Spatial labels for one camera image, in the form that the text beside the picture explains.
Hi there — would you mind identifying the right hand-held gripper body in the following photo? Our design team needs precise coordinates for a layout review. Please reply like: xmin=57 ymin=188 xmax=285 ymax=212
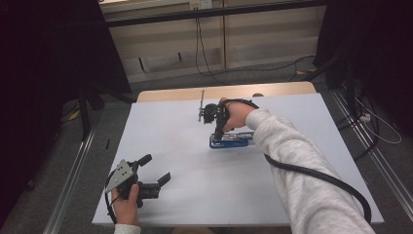
xmin=198 ymin=89 xmax=261 ymax=131

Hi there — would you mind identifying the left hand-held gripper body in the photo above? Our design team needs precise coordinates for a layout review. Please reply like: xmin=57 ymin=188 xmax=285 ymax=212
xmin=104 ymin=159 xmax=162 ymax=209

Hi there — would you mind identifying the blue stapler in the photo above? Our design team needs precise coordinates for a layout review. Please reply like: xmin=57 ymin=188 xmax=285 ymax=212
xmin=208 ymin=131 xmax=256 ymax=150

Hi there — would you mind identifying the person's right hand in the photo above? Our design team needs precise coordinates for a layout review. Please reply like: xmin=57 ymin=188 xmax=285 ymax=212
xmin=218 ymin=97 xmax=258 ymax=134

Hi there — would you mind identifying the person's left hand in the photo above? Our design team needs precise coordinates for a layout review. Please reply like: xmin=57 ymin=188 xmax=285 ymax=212
xmin=110 ymin=182 xmax=141 ymax=226

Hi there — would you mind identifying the white table cover sheet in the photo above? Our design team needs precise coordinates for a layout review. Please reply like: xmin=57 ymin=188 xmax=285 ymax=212
xmin=92 ymin=93 xmax=385 ymax=227

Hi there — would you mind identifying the black metal stand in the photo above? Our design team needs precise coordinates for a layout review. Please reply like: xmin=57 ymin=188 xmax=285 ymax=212
xmin=301 ymin=48 xmax=357 ymax=110
xmin=77 ymin=83 xmax=138 ymax=141

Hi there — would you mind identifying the yellow floor tape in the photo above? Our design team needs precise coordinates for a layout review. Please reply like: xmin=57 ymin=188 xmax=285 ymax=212
xmin=295 ymin=67 xmax=318 ymax=76
xmin=60 ymin=108 xmax=81 ymax=123

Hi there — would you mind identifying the black horizontal bar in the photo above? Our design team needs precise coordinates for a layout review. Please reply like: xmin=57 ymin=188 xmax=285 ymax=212
xmin=105 ymin=0 xmax=326 ymax=28

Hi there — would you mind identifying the black curtain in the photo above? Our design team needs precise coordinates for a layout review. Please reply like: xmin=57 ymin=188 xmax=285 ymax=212
xmin=313 ymin=0 xmax=413 ymax=138
xmin=0 ymin=0 xmax=132 ymax=228

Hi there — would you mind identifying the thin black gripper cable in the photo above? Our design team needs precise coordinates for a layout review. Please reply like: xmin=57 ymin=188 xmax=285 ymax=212
xmin=103 ymin=169 xmax=119 ymax=225

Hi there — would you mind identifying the metal floor rail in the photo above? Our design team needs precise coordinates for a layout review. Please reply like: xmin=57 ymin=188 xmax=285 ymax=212
xmin=43 ymin=129 xmax=98 ymax=234
xmin=330 ymin=90 xmax=413 ymax=222

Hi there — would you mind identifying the black hanging cable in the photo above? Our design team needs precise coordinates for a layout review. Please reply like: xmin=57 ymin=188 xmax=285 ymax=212
xmin=194 ymin=18 xmax=228 ymax=86

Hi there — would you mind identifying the black floor cable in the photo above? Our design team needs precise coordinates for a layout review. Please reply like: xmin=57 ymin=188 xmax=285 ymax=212
xmin=223 ymin=54 xmax=317 ymax=83

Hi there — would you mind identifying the thick black gripper cable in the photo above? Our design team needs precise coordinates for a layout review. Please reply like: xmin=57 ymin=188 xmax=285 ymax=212
xmin=263 ymin=153 xmax=372 ymax=225

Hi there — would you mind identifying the white floor cable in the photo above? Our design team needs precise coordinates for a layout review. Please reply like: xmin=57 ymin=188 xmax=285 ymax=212
xmin=354 ymin=97 xmax=403 ymax=145

